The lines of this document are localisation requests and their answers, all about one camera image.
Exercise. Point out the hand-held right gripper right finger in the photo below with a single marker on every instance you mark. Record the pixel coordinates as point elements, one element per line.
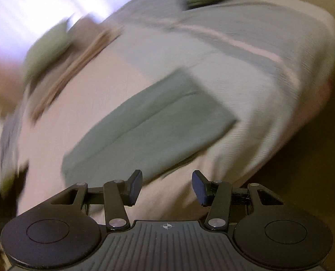
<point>200,187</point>

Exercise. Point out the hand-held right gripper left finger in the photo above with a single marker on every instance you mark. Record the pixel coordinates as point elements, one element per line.
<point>135,187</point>

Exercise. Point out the grey towel with black marks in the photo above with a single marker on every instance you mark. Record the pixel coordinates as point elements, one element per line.
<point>156,124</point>

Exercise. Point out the pink bed blanket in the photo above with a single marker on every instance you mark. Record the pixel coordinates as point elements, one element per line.
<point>255,90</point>

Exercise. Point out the dark cloth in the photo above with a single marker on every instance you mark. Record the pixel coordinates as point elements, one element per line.
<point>6,194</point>

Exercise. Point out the olive green cushion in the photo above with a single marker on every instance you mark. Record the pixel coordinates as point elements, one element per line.
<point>47,50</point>

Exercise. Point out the bright window curtain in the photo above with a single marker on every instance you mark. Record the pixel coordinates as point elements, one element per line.
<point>43,8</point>

